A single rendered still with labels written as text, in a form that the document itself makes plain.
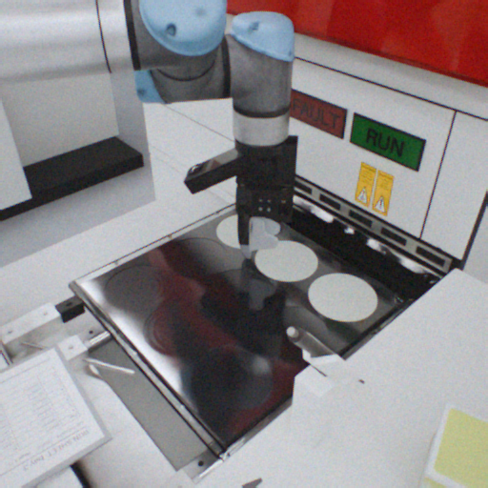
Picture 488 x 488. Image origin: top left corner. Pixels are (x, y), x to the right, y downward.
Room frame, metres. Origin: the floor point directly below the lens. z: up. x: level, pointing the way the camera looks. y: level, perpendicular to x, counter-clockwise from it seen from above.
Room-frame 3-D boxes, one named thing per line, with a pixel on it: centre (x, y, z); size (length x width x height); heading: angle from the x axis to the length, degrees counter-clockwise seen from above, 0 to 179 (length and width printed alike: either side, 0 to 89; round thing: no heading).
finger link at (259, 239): (0.59, -0.03, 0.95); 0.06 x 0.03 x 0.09; 82
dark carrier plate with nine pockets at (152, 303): (0.53, 0.00, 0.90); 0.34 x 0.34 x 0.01; 41
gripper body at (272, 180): (0.60, -0.03, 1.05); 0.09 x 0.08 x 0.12; 82
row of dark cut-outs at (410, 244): (0.68, -0.15, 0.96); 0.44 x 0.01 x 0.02; 41
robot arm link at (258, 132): (0.61, -0.03, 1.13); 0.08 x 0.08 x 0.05
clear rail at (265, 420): (0.39, -0.11, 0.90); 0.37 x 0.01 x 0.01; 131
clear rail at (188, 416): (0.41, 0.14, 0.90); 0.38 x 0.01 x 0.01; 41
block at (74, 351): (0.40, 0.24, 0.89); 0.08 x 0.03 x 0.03; 131
